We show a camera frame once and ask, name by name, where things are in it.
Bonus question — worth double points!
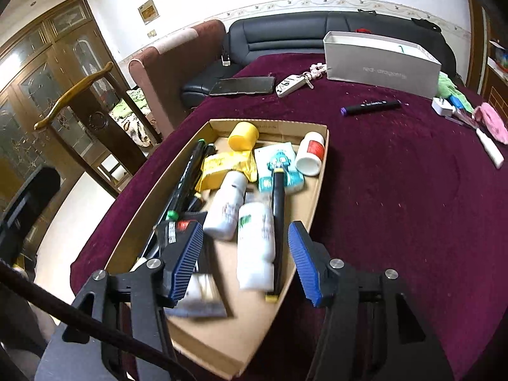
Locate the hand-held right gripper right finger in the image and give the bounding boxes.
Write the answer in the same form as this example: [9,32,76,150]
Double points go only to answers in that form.
[288,220,455,381]

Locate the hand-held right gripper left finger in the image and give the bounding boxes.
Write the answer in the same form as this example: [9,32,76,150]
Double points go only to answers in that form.
[35,220,205,381]

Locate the black snack packet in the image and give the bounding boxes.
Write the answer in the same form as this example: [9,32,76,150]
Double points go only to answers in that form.
[153,212,209,255]

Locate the white packet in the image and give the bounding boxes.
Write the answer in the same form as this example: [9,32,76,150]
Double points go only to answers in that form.
[167,272,229,318]

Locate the black marker yellow caps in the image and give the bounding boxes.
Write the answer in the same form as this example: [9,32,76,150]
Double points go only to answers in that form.
[265,167,286,304]

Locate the white bottle green label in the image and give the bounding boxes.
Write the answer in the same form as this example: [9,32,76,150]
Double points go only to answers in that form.
[236,202,276,290]

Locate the plain white bottle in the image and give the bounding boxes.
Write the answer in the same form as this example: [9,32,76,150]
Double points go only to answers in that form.
[203,170,247,241]

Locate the black marker green caps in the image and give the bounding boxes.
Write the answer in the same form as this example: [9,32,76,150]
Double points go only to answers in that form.
[164,140,207,221]

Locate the cardboard box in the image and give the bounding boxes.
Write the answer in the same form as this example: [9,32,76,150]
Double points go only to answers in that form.
[104,118,331,379]

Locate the yellow cracker packet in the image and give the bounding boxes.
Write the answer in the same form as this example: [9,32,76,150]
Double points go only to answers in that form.
[194,150,258,192]

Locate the white bottle red label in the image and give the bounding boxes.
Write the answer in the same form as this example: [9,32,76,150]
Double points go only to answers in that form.
[294,132,326,177]

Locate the pale teal packet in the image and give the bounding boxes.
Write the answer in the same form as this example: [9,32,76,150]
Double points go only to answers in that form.
[254,143,305,194]

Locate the maroon tablecloth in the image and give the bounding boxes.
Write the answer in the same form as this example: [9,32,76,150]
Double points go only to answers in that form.
[69,53,508,381]

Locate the patterned cushion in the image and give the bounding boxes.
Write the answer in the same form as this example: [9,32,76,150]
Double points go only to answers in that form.
[109,87,153,147]

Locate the black chair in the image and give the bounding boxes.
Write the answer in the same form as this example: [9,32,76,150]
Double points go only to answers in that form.
[0,167,62,263]

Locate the dark wooden chair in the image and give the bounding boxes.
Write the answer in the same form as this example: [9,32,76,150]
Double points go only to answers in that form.
[34,61,163,199]

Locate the black marker purple cap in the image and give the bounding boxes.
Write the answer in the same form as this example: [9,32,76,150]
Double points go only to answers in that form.
[340,99,401,117]

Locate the white key fob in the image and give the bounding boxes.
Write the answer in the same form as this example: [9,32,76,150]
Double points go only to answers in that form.
[276,75,308,98]

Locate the black phone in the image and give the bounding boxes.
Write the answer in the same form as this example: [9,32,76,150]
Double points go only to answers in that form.
[208,75,276,97]

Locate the brown armchair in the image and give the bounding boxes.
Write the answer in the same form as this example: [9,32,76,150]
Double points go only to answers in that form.
[128,19,227,139]

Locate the grey shoe box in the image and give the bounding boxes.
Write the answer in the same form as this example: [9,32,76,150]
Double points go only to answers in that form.
[322,30,442,100]

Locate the white charger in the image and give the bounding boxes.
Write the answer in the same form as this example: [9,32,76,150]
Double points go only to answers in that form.
[431,96,455,117]

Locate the white tube bottle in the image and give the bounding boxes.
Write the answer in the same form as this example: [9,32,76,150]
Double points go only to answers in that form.
[474,127,505,169]

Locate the wooden glass door cabinet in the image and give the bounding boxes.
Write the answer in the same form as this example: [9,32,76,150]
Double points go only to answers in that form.
[0,0,131,247]

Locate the green cloth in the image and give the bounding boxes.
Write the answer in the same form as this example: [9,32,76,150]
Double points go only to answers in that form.
[437,72,473,114]

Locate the black sofa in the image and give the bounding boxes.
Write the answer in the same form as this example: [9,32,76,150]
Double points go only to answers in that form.
[182,11,457,108]

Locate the pink cloth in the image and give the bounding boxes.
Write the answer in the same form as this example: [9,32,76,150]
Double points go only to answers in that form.
[474,102,508,144]

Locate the wooden counter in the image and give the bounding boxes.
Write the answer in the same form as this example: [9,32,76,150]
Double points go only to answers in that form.
[482,8,508,104]

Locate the black cable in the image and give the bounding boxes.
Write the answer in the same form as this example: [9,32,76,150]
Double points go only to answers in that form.
[0,260,195,381]

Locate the small gold wall plaque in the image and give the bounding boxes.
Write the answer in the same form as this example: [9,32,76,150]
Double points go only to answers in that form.
[137,2,159,22]

